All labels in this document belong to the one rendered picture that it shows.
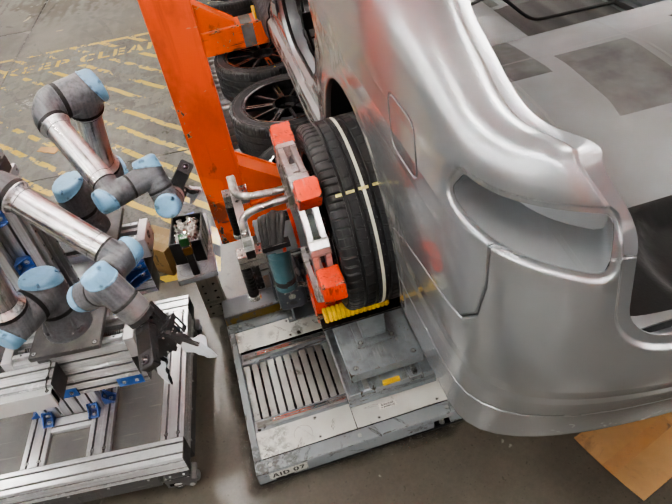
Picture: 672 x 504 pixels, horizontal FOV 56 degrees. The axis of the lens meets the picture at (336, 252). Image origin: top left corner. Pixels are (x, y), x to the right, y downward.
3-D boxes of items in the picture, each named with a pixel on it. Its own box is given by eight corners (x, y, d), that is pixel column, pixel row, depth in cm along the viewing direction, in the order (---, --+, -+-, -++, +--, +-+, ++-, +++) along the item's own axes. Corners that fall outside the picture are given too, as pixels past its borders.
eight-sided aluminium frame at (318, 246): (347, 329, 218) (322, 204, 182) (328, 334, 217) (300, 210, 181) (310, 234, 258) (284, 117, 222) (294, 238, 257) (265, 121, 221)
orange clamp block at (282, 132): (296, 144, 218) (289, 119, 218) (274, 150, 217) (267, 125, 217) (296, 149, 225) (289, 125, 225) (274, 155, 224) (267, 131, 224)
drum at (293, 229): (324, 249, 219) (317, 218, 210) (264, 266, 217) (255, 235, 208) (314, 225, 230) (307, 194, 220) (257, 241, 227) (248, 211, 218)
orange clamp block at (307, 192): (322, 205, 193) (323, 195, 184) (298, 212, 192) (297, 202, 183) (316, 184, 194) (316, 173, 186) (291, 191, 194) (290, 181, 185)
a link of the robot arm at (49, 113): (8, 92, 189) (101, 202, 175) (43, 76, 193) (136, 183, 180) (19, 118, 199) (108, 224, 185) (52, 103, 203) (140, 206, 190)
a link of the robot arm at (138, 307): (132, 303, 145) (107, 320, 147) (146, 316, 147) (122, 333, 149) (141, 285, 152) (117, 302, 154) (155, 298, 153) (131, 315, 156)
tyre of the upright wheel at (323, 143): (352, 163, 264) (404, 311, 244) (297, 178, 261) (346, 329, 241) (360, 69, 201) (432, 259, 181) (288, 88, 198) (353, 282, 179)
